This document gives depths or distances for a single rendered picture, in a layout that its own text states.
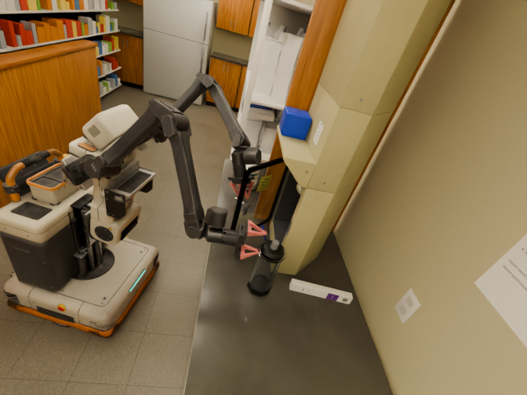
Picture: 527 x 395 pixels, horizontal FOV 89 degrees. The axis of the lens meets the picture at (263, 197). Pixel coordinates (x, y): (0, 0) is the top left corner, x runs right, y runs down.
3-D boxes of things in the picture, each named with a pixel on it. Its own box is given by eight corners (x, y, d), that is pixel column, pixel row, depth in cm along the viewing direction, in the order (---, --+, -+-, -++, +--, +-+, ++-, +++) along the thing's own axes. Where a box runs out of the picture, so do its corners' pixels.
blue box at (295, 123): (301, 131, 117) (307, 110, 112) (304, 140, 108) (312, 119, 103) (278, 126, 115) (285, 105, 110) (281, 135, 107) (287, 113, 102)
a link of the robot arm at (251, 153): (243, 143, 123) (234, 134, 115) (266, 142, 118) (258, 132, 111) (238, 168, 120) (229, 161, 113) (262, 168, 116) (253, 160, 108)
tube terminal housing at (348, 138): (310, 233, 154) (374, 98, 112) (323, 279, 128) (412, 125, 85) (268, 226, 150) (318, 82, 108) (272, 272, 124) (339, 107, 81)
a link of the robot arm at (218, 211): (198, 227, 104) (186, 234, 96) (203, 199, 101) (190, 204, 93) (226, 237, 101) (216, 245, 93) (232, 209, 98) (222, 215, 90)
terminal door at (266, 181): (270, 220, 146) (292, 154, 124) (227, 243, 124) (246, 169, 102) (268, 219, 146) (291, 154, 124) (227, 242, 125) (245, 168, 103)
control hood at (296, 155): (295, 150, 124) (302, 129, 119) (307, 188, 98) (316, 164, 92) (270, 144, 122) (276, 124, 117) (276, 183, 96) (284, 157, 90)
